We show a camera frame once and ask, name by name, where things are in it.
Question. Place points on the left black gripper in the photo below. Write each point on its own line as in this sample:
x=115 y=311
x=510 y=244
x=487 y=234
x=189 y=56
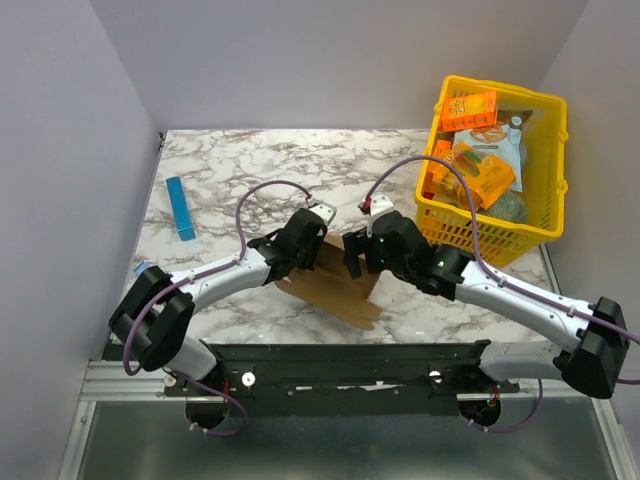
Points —
x=308 y=265

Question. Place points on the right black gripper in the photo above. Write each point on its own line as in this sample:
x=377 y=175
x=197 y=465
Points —
x=360 y=248

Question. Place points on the brown cardboard box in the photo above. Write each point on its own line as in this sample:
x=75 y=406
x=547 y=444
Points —
x=330 y=287

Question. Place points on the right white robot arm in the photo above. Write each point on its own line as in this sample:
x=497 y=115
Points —
x=585 y=344

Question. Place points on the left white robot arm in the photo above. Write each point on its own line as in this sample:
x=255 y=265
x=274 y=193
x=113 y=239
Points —
x=156 y=311

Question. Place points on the long blue box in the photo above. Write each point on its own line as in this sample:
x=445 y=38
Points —
x=178 y=201

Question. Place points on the small blue box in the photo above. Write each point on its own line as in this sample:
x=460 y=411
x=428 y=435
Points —
x=139 y=269

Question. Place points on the orange snack box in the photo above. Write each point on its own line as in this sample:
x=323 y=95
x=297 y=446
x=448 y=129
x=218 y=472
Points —
x=469 y=112

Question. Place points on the small orange packet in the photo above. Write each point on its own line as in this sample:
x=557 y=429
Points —
x=441 y=151

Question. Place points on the orange mango snack bag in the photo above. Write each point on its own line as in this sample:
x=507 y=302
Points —
x=486 y=175

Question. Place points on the green textured pouch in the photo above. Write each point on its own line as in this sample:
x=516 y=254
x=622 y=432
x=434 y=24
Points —
x=509 y=207

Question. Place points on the light blue snack bag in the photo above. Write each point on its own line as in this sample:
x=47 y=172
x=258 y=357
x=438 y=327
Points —
x=503 y=140

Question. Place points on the yellow plastic basket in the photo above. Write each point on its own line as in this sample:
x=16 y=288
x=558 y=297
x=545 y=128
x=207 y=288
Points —
x=544 y=186

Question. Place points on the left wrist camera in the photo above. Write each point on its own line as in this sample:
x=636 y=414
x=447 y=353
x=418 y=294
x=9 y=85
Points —
x=324 y=211

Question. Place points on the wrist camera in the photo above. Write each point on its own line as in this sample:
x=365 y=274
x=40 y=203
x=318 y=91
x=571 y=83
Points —
x=324 y=211
x=376 y=206

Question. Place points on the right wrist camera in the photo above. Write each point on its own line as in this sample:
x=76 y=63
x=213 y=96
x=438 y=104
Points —
x=376 y=206

